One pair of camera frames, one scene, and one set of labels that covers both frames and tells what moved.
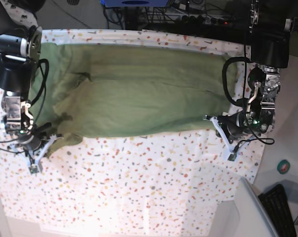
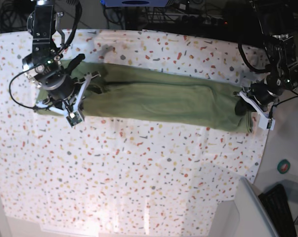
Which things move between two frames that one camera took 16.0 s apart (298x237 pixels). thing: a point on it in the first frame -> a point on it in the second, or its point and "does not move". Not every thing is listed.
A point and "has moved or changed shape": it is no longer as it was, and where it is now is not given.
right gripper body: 234,125 -> 265,93
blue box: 119,3 does not move
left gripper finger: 48,124 -> 75,62
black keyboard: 275,199 does not move
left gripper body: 31,142 -> 59,86
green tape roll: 283,167 does not move
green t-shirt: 113,90 has moved or changed shape
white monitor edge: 253,220 does not move
